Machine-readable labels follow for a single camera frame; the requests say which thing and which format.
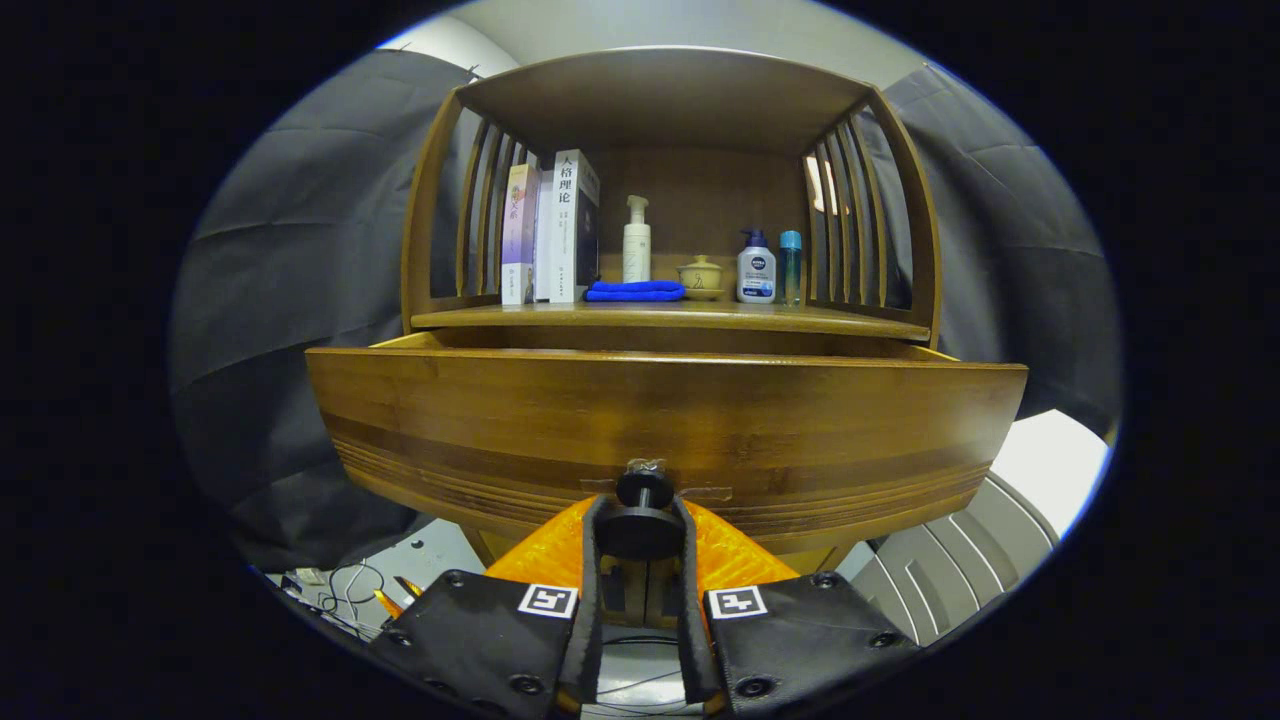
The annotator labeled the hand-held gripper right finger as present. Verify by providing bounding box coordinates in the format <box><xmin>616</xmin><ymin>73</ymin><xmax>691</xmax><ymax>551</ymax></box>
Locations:
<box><xmin>672</xmin><ymin>495</ymin><xmax>923</xmax><ymax>719</ymax></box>

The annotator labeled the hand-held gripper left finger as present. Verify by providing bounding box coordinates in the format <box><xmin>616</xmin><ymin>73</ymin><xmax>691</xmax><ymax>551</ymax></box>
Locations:
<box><xmin>368</xmin><ymin>495</ymin><xmax>613</xmax><ymax>720</ymax></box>

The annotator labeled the black drawer knob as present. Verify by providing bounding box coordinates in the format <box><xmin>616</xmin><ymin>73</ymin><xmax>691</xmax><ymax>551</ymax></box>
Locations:
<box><xmin>595</xmin><ymin>470</ymin><xmax>687</xmax><ymax>561</ymax></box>

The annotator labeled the wooden drawer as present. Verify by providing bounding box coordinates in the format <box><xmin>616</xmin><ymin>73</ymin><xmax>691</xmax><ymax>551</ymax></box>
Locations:
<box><xmin>305</xmin><ymin>332</ymin><xmax>1029</xmax><ymax>556</ymax></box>

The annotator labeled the wooden cabinet door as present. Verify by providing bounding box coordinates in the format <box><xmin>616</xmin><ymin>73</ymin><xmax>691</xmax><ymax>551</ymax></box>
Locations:
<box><xmin>603</xmin><ymin>558</ymin><xmax>647</xmax><ymax>631</ymax></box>
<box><xmin>646</xmin><ymin>558</ymin><xmax>683</xmax><ymax>631</ymax></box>

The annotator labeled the wooden countertop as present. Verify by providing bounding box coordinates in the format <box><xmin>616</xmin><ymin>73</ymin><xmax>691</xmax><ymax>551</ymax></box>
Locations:
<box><xmin>410</xmin><ymin>300</ymin><xmax>933</xmax><ymax>343</ymax></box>

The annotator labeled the wooden cabinet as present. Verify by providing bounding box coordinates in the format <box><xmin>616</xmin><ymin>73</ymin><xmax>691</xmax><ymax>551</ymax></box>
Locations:
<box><xmin>400</xmin><ymin>47</ymin><xmax>943</xmax><ymax>631</ymax></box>

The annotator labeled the white grey appliance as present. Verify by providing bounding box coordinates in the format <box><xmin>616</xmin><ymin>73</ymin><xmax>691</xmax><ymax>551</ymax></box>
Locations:
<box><xmin>850</xmin><ymin>408</ymin><xmax>1111</xmax><ymax>651</ymax></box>

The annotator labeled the white bottle with blue cap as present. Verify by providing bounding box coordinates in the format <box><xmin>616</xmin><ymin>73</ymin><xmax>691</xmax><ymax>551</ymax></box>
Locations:
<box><xmin>736</xmin><ymin>229</ymin><xmax>778</xmax><ymax>304</ymax></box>

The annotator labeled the slim teal bottle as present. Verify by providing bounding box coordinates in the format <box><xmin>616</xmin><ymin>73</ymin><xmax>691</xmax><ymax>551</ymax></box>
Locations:
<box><xmin>779</xmin><ymin>230</ymin><xmax>804</xmax><ymax>307</ymax></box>

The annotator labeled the yellow lidded teacup with saucer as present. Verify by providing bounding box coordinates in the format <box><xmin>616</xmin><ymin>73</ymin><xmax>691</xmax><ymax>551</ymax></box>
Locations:
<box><xmin>676</xmin><ymin>255</ymin><xmax>726</xmax><ymax>301</ymax></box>

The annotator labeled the blue folded cloth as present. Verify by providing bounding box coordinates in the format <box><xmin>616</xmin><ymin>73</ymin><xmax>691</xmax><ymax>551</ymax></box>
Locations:
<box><xmin>584</xmin><ymin>280</ymin><xmax>687</xmax><ymax>303</ymax></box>

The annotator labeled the black backdrop cloth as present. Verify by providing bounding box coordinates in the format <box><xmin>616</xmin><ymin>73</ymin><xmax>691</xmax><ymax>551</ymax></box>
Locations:
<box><xmin>168</xmin><ymin>50</ymin><xmax>1121</xmax><ymax>573</ymax></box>

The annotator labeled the purple book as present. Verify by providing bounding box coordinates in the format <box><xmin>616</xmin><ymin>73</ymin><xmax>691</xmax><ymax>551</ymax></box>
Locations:
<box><xmin>500</xmin><ymin>163</ymin><xmax>542</xmax><ymax>306</ymax></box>

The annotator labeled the white pump bottle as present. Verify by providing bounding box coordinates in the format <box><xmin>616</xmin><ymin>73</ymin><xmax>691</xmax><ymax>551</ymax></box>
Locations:
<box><xmin>622</xmin><ymin>195</ymin><xmax>653</xmax><ymax>284</ymax></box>

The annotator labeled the white book with portrait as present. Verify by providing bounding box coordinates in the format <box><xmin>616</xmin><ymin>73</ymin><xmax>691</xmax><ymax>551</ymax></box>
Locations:
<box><xmin>550</xmin><ymin>149</ymin><xmax>601</xmax><ymax>304</ymax></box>

